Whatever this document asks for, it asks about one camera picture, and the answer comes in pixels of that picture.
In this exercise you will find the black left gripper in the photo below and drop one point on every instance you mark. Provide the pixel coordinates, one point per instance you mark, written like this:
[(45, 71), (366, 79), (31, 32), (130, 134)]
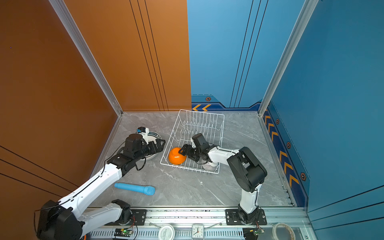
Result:
[(159, 147)]

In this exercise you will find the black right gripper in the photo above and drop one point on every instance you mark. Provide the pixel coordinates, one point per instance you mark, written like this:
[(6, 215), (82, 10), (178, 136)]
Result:
[(188, 153)]

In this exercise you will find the white plate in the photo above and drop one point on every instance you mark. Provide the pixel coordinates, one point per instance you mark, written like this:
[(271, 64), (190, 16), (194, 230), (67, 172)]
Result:
[(152, 136)]

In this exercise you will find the orange bowl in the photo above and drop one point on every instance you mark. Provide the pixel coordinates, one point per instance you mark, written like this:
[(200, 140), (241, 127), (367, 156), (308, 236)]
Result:
[(175, 158)]

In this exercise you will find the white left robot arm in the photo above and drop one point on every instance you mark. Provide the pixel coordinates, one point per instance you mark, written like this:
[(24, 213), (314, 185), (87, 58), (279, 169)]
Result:
[(66, 219)]

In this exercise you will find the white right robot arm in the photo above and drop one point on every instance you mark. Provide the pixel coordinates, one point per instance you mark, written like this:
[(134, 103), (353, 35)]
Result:
[(247, 170)]

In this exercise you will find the striped ceramic bowl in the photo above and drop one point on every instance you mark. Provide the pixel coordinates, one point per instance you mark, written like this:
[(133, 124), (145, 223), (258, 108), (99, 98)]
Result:
[(210, 166)]

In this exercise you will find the blue toy microphone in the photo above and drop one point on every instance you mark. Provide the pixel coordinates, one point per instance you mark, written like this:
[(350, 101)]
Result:
[(147, 190)]

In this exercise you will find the small white alarm clock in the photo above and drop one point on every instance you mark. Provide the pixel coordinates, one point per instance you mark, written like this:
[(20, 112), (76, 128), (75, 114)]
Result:
[(198, 232)]

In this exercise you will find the white round container lid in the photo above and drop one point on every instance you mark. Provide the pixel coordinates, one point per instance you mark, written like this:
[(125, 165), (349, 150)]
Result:
[(166, 232)]

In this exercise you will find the green circuit board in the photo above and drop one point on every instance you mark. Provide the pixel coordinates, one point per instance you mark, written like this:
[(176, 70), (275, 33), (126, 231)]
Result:
[(123, 233)]

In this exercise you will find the small circuit board right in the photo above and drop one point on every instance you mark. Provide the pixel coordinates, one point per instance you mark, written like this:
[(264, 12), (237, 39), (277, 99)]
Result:
[(252, 233)]

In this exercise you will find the roll of white tape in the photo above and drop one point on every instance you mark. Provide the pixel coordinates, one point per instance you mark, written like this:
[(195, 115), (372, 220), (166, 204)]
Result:
[(283, 230)]

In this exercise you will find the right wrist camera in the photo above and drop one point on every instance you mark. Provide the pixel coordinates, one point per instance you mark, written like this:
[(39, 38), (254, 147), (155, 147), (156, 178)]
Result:
[(200, 141)]

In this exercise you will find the white wire dish rack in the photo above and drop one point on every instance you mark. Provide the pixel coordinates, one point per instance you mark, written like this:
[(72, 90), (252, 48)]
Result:
[(188, 124)]

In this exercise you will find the aluminium corner post left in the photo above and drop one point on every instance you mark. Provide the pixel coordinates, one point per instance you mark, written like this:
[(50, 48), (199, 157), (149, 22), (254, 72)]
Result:
[(75, 34)]

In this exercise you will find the aluminium corner post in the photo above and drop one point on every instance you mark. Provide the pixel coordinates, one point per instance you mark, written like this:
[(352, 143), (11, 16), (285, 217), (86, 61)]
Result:
[(292, 43), (75, 34)]

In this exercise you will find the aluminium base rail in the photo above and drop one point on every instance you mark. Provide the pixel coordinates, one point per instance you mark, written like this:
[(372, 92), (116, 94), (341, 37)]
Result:
[(218, 221)]

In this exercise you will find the aluminium corner post right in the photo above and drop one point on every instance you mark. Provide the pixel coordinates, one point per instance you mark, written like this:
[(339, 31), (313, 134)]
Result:
[(292, 43)]

